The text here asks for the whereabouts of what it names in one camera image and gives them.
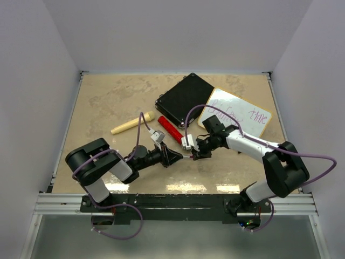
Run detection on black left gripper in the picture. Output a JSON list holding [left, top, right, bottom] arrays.
[[137, 141, 183, 171]]

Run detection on yellow framed whiteboard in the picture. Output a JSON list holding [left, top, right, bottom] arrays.
[[198, 88, 272, 137]]

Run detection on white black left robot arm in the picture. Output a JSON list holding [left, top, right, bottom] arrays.
[[65, 138, 184, 212]]

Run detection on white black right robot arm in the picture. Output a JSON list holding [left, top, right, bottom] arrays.
[[191, 115, 309, 212]]

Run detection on red glitter microphone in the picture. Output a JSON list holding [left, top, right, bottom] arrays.
[[157, 116, 183, 146]]

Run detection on black ribbed carrying case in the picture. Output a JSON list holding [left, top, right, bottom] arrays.
[[155, 73, 214, 129]]

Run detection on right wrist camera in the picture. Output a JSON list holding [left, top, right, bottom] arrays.
[[181, 134, 199, 151]]

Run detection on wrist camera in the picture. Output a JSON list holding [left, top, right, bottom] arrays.
[[149, 129, 165, 144], [181, 134, 199, 151]]

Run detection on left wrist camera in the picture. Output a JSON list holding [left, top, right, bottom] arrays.
[[149, 129, 165, 144]]

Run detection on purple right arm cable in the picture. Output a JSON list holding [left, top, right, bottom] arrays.
[[183, 104, 337, 197]]

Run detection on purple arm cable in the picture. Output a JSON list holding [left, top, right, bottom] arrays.
[[183, 104, 337, 197], [72, 112, 153, 208]]

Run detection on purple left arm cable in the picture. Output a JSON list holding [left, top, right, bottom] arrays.
[[72, 112, 153, 208]]

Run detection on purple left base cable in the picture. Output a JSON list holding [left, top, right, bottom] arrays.
[[91, 202, 144, 240]]

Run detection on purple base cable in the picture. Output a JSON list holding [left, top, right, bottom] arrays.
[[91, 202, 144, 240], [241, 201, 275, 233]]

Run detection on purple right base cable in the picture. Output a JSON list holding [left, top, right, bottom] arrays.
[[241, 201, 275, 233]]

